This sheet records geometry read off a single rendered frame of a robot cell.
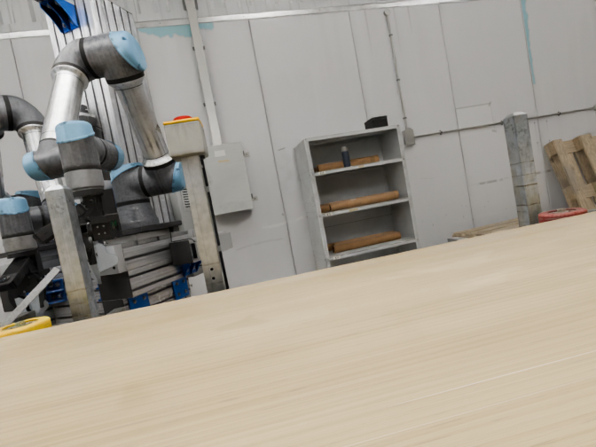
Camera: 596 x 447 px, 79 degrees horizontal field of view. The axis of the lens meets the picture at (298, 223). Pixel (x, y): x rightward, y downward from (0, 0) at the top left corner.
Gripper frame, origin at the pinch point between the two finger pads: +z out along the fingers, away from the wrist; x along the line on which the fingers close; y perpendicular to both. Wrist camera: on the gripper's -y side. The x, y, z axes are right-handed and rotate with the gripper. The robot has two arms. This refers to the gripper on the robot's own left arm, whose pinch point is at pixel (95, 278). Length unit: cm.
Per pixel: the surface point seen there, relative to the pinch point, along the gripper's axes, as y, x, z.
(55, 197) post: -3.3, -11.7, -18.2
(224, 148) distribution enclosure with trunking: 111, 209, -66
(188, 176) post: 20.1, -20.8, -18.0
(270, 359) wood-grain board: 12, -68, 3
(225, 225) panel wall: 107, 234, 0
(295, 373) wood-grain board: 12, -72, 3
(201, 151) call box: 22.9, -23.7, -22.1
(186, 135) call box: 20.8, -22.9, -25.6
